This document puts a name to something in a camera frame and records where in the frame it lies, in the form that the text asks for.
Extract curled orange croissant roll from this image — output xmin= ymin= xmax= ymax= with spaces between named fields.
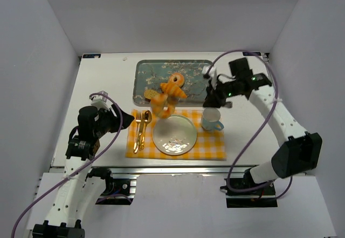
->
xmin=150 ymin=93 xmax=175 ymax=119

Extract silver metal tongs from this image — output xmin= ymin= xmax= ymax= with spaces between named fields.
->
xmin=168 ymin=97 xmax=233 ymax=108

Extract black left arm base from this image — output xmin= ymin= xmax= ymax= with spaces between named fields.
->
xmin=86 ymin=168 xmax=136 ymax=205

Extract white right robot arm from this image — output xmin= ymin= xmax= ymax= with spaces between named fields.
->
xmin=202 ymin=58 xmax=322 ymax=193

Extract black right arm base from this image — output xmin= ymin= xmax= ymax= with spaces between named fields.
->
xmin=219 ymin=169 xmax=278 ymax=208

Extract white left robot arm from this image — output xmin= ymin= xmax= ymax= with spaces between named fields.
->
xmin=32 ymin=105 xmax=134 ymax=237

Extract brown bread slice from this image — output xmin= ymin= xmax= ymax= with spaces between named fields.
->
xmin=144 ymin=89 xmax=159 ymax=101

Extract gold fork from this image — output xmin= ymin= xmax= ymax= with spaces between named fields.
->
xmin=133 ymin=111 xmax=142 ymax=154

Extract gold knife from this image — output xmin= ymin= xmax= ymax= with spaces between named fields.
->
xmin=139 ymin=110 xmax=150 ymax=151

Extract gold spoon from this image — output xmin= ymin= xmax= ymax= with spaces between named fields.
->
xmin=139 ymin=110 xmax=152 ymax=151

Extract blue right corner label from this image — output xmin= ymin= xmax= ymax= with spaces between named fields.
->
xmin=242 ymin=51 xmax=261 ymax=57

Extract blue corner label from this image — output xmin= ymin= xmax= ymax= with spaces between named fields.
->
xmin=242 ymin=51 xmax=261 ymax=57
xmin=82 ymin=53 xmax=101 ymax=59

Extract blue floral serving tray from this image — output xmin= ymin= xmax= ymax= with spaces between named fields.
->
xmin=133 ymin=59 xmax=212 ymax=107

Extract light blue mug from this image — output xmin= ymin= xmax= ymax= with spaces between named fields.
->
xmin=201 ymin=107 xmax=224 ymax=131

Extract white and green plate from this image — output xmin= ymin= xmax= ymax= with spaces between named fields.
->
xmin=152 ymin=114 xmax=197 ymax=156

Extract striped orange croissant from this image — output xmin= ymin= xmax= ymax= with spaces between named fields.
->
xmin=160 ymin=82 xmax=187 ymax=99

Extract glazed orange bagel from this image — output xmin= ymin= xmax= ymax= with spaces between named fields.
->
xmin=168 ymin=72 xmax=185 ymax=87

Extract blue left corner label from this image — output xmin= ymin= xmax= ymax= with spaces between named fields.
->
xmin=82 ymin=53 xmax=101 ymax=59

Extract yellow checkered cloth napkin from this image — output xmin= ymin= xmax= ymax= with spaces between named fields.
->
xmin=126 ymin=110 xmax=226 ymax=160

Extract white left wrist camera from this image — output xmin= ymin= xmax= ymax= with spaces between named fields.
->
xmin=89 ymin=91 xmax=117 ymax=114

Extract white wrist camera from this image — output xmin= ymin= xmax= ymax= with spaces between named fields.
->
xmin=202 ymin=65 xmax=218 ymax=89
xmin=89 ymin=91 xmax=117 ymax=114

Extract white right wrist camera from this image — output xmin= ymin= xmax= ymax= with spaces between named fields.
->
xmin=202 ymin=65 xmax=218 ymax=89

